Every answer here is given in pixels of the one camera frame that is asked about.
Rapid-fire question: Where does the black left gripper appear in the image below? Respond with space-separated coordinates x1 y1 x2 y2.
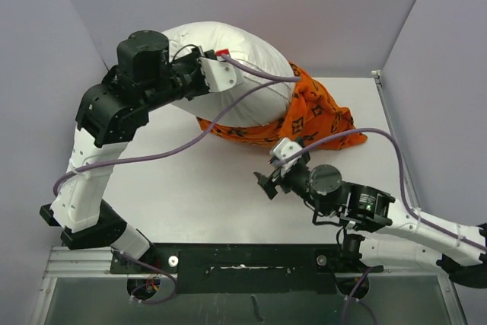
140 45 213 111

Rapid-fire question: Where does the orange patterned plush pillowcase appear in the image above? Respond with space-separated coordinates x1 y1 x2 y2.
210 63 355 148

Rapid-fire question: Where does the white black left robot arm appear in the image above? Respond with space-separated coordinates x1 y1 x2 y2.
40 30 216 272

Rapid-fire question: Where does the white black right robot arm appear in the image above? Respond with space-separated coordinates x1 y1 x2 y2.
254 158 486 288

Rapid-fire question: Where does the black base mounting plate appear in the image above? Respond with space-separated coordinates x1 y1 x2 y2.
110 243 381 295

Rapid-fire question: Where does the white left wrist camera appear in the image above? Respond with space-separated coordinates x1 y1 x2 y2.
199 49 244 93

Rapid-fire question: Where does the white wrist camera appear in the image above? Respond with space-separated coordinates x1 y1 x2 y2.
199 49 244 93
269 137 303 176

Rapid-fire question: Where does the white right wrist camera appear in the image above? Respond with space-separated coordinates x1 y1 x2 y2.
269 137 303 176

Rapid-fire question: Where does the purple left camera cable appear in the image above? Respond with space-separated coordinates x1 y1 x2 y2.
51 53 302 305

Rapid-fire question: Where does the purple camera cable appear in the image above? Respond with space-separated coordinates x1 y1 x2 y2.
272 127 487 325
51 53 302 305

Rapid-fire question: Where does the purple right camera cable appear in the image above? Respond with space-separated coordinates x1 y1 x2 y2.
272 127 487 325

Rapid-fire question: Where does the aluminium frame rail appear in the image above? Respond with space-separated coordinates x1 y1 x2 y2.
29 247 127 324

